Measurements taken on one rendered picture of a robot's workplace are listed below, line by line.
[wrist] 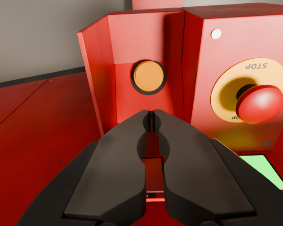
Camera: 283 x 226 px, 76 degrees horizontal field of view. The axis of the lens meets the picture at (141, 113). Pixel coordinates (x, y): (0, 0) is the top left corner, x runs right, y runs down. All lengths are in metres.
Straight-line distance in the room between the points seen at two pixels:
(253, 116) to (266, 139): 0.08
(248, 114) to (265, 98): 0.02
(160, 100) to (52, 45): 0.89
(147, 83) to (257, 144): 0.15
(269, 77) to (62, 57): 0.98
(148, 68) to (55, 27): 0.84
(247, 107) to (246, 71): 0.04
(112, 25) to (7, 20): 0.93
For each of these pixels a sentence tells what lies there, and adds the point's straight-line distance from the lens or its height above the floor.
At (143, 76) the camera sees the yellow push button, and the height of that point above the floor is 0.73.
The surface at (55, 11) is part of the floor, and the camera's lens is 1.03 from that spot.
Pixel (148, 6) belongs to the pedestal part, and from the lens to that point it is 0.83.
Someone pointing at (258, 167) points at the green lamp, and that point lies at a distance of 0.25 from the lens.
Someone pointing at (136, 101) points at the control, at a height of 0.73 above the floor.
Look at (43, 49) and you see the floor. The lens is 1.10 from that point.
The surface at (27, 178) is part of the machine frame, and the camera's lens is 0.46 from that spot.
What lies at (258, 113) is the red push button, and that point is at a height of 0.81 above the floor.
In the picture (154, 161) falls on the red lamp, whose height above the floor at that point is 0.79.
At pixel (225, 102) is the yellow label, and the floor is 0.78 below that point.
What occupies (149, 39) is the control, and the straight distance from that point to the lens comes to 0.24.
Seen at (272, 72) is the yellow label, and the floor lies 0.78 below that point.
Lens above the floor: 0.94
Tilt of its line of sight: 56 degrees down
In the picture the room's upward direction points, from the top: 179 degrees counter-clockwise
